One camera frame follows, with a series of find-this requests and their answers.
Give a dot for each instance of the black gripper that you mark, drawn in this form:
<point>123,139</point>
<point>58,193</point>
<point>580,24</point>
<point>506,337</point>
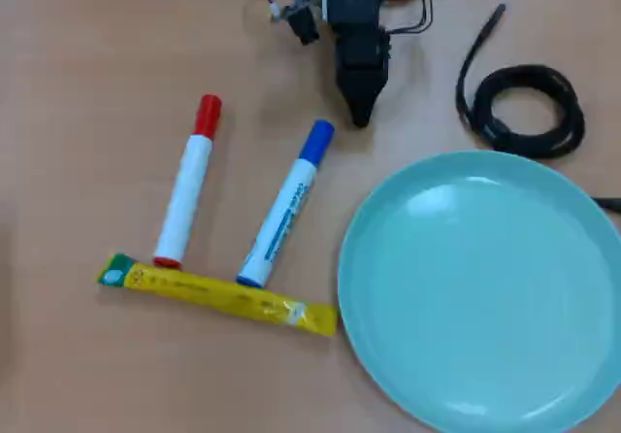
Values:
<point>354,20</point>

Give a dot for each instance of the blue capped white marker pen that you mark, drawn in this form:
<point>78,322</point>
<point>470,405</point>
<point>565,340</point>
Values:
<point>286,205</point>

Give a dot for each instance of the red capped white marker pen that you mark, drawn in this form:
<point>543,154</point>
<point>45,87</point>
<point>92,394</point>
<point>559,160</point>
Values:
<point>186,190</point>

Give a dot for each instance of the light blue plate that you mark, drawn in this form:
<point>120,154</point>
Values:
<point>480,297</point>

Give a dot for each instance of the yellow sachet with green end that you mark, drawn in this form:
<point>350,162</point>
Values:
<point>208,292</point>

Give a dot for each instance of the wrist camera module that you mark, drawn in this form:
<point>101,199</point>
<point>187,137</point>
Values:
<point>304,20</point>

